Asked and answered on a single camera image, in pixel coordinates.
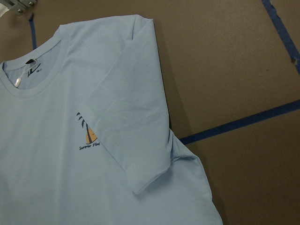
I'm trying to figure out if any light blue t-shirt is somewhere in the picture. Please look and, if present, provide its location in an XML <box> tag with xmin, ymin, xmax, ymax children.
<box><xmin>0</xmin><ymin>15</ymin><xmax>222</xmax><ymax>225</ymax></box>

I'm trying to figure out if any aluminium frame post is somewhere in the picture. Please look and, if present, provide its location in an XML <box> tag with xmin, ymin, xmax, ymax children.
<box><xmin>0</xmin><ymin>0</ymin><xmax>38</xmax><ymax>15</ymax></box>

